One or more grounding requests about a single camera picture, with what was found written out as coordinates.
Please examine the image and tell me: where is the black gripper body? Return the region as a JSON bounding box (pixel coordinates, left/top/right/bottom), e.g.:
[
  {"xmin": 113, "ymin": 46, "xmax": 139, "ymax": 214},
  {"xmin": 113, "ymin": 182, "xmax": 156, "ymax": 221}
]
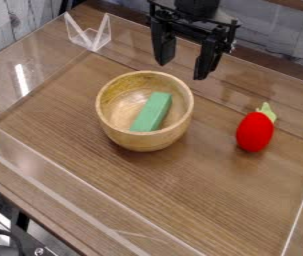
[{"xmin": 147, "ymin": 0, "xmax": 240, "ymax": 43}]

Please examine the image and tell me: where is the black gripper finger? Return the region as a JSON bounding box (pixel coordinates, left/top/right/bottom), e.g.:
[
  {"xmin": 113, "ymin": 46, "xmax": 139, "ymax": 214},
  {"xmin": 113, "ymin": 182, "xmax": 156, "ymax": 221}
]
[
  {"xmin": 194, "ymin": 36, "xmax": 223, "ymax": 80},
  {"xmin": 151, "ymin": 18, "xmax": 176, "ymax": 66}
]

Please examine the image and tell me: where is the green rectangular block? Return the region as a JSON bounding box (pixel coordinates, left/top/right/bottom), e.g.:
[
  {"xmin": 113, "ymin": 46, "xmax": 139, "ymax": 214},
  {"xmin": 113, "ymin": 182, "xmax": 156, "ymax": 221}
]
[{"xmin": 129, "ymin": 92, "xmax": 172, "ymax": 132}]

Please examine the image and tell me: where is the light wooden bowl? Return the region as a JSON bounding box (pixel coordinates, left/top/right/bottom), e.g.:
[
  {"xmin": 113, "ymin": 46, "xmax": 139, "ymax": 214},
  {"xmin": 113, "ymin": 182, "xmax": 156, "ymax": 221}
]
[{"xmin": 95, "ymin": 71, "xmax": 194, "ymax": 152}]

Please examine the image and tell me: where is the red plush strawberry toy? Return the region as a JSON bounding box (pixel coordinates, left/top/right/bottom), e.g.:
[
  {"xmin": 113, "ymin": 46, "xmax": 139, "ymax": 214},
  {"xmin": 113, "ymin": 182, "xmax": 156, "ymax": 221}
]
[{"xmin": 235, "ymin": 102, "xmax": 276, "ymax": 152}]

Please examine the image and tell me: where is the black metal table leg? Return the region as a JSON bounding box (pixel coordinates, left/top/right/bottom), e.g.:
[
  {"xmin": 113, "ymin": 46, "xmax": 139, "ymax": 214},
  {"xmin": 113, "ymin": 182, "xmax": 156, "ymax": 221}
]
[{"xmin": 11, "ymin": 208, "xmax": 57, "ymax": 256}]

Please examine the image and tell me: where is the clear acrylic corner bracket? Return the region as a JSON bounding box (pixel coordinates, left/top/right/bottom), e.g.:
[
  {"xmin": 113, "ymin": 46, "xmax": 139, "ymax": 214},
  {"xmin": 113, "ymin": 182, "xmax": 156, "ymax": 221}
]
[{"xmin": 64, "ymin": 12, "xmax": 111, "ymax": 52}]

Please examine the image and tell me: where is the clear acrylic tray wall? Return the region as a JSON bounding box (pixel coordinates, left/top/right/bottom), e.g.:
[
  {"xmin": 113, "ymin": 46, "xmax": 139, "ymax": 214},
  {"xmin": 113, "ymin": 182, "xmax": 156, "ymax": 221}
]
[{"xmin": 0, "ymin": 129, "xmax": 204, "ymax": 256}]

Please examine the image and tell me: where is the black cable bottom left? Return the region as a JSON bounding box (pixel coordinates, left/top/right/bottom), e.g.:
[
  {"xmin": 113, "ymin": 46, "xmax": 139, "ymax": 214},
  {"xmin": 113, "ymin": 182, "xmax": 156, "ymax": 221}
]
[{"xmin": 0, "ymin": 228, "xmax": 25, "ymax": 256}]

